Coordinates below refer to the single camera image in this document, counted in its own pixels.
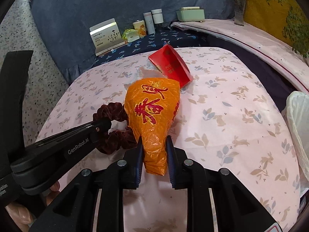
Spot dark red velvet scrunchie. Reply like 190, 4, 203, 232
93, 102, 137, 154

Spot orange bag red characters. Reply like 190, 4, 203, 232
124, 78, 180, 176

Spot white tissue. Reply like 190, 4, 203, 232
124, 67, 166, 90

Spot long orange plastic bag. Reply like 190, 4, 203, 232
281, 90, 309, 175

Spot operator left hand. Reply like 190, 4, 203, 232
5, 181, 60, 232

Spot pink floral tablecloth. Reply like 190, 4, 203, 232
38, 47, 300, 231

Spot navy floral cloth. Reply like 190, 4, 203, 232
93, 27, 206, 67

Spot small green white packet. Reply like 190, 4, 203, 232
121, 29, 140, 43

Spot white card box stand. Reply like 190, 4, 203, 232
90, 18, 125, 56

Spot yellow flower printed box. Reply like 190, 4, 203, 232
132, 20, 147, 38

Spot pink dotted bench cover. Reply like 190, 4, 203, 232
171, 19, 308, 94

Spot blue velvet sofa cover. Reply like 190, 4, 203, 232
31, 0, 234, 83

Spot tall white tube bottle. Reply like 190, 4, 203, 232
143, 12, 155, 35

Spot mint green tissue box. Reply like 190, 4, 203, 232
176, 7, 205, 22

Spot white cylindrical jar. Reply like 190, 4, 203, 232
151, 9, 164, 24

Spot green leafy plant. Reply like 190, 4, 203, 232
266, 0, 308, 59

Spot yellow mustard cloth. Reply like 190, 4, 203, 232
244, 0, 300, 47

